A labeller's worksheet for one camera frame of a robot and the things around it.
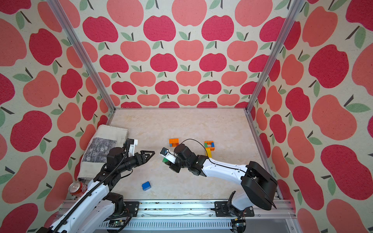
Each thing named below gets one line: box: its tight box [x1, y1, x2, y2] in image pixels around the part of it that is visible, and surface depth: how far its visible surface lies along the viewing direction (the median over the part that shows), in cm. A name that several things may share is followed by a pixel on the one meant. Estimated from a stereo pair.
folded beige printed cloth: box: [77, 124, 129, 182], surface depth 92 cm
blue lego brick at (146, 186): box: [141, 181, 152, 191], surface depth 83 cm
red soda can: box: [67, 181, 88, 198], surface depth 73 cm
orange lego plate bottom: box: [169, 138, 180, 144], surface depth 98 cm
